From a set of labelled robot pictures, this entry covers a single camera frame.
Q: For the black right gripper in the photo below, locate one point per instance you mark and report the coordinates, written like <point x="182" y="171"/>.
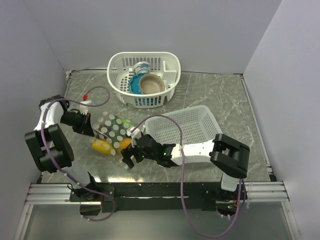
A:
<point x="127" y="152"/>

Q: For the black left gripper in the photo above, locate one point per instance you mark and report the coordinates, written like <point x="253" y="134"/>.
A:
<point x="85" y="127"/>

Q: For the orange fake fruit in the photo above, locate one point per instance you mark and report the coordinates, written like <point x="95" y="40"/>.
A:
<point x="124" y="143"/>

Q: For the purple fake grapes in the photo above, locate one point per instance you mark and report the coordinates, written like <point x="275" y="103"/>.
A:
<point x="102" y="132"/>

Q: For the polka dot zip top bag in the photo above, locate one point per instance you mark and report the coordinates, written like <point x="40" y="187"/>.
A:
<point x="105" y="119"/>

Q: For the yellow fake lemon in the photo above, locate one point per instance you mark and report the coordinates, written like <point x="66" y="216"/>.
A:
<point x="102" y="146"/>

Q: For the green fake pepper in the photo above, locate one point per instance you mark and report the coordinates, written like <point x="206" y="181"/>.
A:
<point x="120" y="125"/>

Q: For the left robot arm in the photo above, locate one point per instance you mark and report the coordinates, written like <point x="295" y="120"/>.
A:
<point x="51" y="150"/>

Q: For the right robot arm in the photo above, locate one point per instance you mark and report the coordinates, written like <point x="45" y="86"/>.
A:
<point x="226" y="153"/>

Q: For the blue dotted plate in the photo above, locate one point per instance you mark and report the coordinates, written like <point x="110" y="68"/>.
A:
<point x="134" y="84"/>

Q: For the white round dish basket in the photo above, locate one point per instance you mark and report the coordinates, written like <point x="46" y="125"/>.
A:
<point x="164" y="64"/>

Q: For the beige ceramic bowl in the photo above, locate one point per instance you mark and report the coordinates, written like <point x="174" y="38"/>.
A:
<point x="151" y="84"/>

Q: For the white perforated tray basket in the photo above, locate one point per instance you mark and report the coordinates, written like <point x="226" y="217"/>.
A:
<point x="197" y="123"/>

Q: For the blue white patterned bowl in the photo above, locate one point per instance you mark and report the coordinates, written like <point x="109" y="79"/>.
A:
<point x="141" y="67"/>

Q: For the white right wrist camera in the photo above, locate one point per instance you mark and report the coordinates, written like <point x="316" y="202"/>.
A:
<point x="134" y="133"/>

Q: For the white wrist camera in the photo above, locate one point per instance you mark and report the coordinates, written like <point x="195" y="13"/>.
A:
<point x="134" y="133"/>
<point x="84" y="106"/>

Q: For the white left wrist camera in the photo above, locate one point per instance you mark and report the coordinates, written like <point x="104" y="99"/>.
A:
<point x="84" y="106"/>

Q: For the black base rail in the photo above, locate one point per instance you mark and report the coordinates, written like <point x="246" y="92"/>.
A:
<point x="133" y="196"/>

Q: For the aluminium frame rail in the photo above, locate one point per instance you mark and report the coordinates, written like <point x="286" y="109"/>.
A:
<point x="266" y="192"/>

